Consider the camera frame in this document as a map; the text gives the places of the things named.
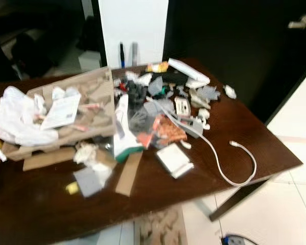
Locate white cable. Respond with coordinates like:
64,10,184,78
158,100,258,187

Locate small white crumpled scrap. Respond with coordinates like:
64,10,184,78
223,84,238,100

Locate black door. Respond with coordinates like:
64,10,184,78
162,0,306,124

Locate dark table leg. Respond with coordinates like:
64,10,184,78
209,178,269,222

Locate grey plastic packet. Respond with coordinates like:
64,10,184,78
196,85,221,102

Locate white and beige adapter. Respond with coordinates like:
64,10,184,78
173,96,191,116

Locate long white box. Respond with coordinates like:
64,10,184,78
168,58,211,89

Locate blue and black device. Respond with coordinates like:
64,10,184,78
220,233,251,245

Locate small white box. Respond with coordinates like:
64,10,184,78
156,143,195,180

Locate orange printed packet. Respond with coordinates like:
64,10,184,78
151,114,188,149

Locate yellow orange wrapper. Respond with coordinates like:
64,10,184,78
145,62,169,74

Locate black plastic scraps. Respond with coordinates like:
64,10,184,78
124,77,149,109

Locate brown moulded cardboard piece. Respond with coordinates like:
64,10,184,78
134,206,189,245

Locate white and green carton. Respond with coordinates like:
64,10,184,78
113,94,144,163

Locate grey upright stick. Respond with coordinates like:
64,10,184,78
131,42,139,67

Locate narrow brown cardboard strip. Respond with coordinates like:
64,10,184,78
115,152,144,198

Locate black upright stick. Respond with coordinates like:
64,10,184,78
119,42,126,69

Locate moulded brown cardboard tray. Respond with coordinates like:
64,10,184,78
2,67,116,162

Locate crumpled white tissue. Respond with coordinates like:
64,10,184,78
73,142,114,185

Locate white storage box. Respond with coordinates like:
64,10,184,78
79,51,102,71

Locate grey card piece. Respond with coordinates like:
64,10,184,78
73,167,104,198

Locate small yellow scrap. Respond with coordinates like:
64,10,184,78
66,182,80,195

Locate white paper leaflet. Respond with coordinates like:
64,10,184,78
40,94,82,130

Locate flat brown cardboard piece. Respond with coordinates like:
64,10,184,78
22,148,78,172

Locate white plastic bag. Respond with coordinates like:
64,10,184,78
0,86,60,147

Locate silver door handle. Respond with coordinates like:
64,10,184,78
288,14,306,30

